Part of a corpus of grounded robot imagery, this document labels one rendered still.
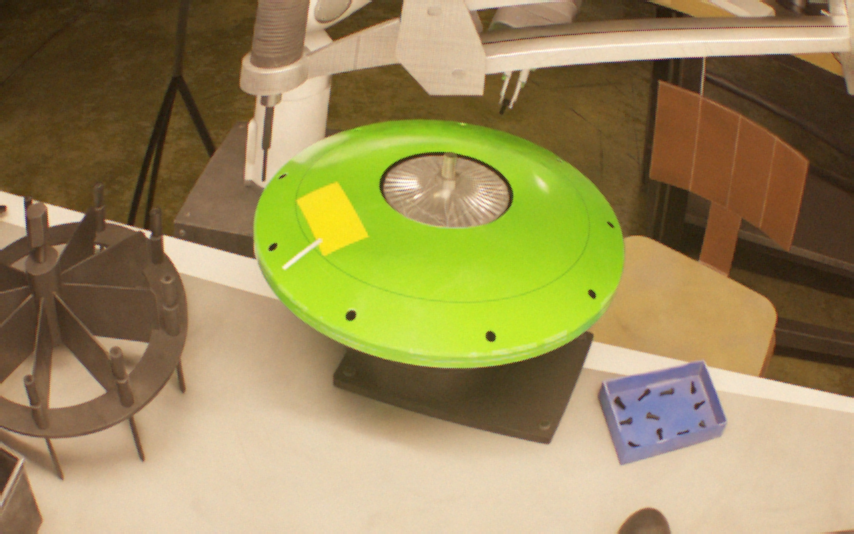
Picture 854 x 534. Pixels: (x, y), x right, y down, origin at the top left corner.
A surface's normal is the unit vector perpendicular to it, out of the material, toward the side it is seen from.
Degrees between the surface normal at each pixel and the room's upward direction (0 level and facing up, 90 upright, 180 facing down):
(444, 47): 90
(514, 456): 0
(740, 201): 90
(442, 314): 23
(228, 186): 0
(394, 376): 90
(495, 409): 0
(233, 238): 90
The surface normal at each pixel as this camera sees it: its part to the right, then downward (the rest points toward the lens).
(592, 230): 0.46, -0.65
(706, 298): 0.08, -0.77
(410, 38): -0.02, 0.63
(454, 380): 0.26, 0.63
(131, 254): 0.64, 0.48
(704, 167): -0.39, 0.56
